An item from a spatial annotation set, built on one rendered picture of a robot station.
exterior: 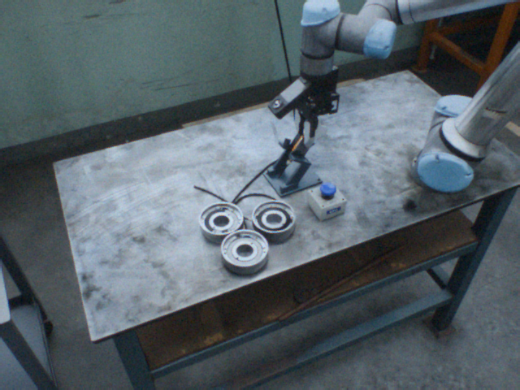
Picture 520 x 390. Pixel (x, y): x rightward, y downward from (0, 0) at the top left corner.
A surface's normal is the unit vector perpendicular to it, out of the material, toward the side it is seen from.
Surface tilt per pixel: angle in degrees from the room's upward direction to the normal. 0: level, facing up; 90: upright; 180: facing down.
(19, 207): 0
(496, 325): 0
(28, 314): 0
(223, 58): 90
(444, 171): 97
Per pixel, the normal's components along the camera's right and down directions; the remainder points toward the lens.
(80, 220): -0.01, -0.72
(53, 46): 0.40, 0.64
